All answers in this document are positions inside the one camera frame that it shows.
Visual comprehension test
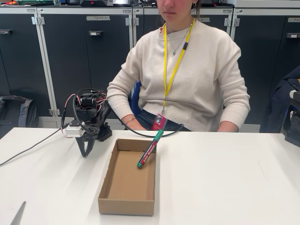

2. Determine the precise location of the green red permanent marker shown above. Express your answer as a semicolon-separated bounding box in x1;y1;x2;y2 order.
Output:
136;129;165;170

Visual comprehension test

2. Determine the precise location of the person's left forearm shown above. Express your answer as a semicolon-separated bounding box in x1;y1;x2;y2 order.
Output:
217;89;250;132

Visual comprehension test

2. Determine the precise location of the person's right forearm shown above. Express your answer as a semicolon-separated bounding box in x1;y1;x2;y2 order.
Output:
106;82;141;128

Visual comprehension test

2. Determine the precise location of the person's right hand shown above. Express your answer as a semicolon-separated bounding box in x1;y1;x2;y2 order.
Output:
125;120;144;131

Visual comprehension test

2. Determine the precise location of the person's left hand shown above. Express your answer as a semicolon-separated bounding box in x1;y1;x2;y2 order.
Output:
217;121;238;132

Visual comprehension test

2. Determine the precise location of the brown cardboard box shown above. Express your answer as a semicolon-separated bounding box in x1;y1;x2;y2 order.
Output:
97;138;157;217

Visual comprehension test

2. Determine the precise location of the pink white box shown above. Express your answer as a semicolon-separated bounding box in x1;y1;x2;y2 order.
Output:
151;113;168;131

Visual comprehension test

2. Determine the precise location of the gray black backpack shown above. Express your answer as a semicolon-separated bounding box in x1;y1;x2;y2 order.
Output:
0;95;39;139

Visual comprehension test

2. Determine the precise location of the woman in cream sweater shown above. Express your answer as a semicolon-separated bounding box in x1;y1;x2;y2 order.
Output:
106;0;250;133

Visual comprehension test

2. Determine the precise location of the black flat device case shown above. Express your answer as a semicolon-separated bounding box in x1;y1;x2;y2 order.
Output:
79;0;114;7

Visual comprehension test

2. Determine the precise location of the green board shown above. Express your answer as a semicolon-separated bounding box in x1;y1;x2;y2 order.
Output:
17;0;54;5

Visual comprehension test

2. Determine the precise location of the dark navy jacket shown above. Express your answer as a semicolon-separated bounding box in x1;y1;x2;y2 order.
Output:
268;65;300;133

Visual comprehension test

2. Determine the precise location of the white gripper camera box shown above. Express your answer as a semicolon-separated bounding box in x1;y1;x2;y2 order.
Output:
65;125;84;139

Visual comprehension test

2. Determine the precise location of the gray power cable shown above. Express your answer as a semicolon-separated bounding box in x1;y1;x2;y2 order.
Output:
0;127;64;167

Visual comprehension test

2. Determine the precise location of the black camera cable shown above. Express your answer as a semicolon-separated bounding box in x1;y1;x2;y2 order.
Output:
70;88;185;138

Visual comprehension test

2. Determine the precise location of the yellow lanyard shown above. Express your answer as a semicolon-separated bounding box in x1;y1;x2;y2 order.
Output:
162;17;195;111

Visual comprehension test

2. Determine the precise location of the thin necklace with pendant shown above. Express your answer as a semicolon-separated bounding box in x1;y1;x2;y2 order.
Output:
166;28;188;57

